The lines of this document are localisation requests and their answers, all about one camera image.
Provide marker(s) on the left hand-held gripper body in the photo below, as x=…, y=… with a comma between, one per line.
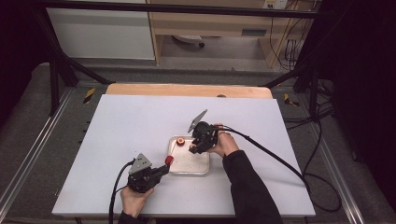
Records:
x=141, y=179

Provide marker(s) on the aluminium floor rail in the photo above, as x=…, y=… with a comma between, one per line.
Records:
x=37, y=143
x=334, y=174

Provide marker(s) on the yellow black tape strip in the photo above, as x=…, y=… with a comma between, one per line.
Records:
x=89, y=95
x=290, y=100

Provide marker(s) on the light wooden desk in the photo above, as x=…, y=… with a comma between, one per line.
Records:
x=211, y=26

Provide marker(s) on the dark curtain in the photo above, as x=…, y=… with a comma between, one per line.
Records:
x=364, y=77
x=15, y=46

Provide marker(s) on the white chair base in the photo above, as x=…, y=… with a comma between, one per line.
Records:
x=188, y=39

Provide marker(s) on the red round fruit piece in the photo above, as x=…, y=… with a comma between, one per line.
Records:
x=169, y=160
x=180, y=141

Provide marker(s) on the black metal stand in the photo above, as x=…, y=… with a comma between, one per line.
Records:
x=54, y=81
x=313, y=90

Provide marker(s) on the person's left hand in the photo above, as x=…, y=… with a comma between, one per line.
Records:
x=134, y=202

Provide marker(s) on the wooden table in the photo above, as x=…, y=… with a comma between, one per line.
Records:
x=186, y=90

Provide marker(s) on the black metal crossbar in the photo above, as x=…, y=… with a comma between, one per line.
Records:
x=186, y=9

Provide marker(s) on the person's right hand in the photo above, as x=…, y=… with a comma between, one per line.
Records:
x=225, y=143

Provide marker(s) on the white wall socket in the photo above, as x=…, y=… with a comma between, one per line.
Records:
x=275, y=3

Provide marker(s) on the square metal tray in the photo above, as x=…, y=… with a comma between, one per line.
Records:
x=190, y=163

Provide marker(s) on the white cabinet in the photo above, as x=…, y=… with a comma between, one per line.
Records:
x=102, y=34

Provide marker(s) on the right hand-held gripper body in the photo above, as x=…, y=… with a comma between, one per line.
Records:
x=204, y=135

